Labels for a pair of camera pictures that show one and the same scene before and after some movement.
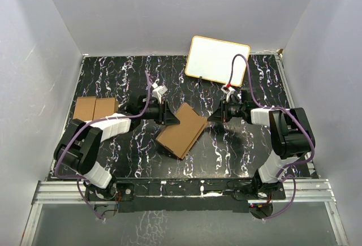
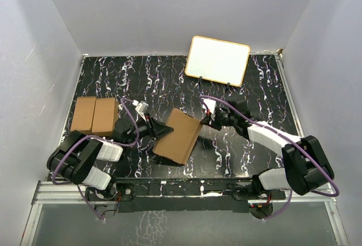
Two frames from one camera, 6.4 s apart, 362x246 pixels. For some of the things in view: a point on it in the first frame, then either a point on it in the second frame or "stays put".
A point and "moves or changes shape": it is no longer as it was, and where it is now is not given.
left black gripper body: (155, 112) -> (145, 129)
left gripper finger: (169, 117) -> (160, 128)
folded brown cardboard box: (93, 108) stays put
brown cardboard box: (180, 139) moves or changes shape
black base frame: (183, 195) stays put
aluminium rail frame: (59, 193) stays put
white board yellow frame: (212, 59) stays put
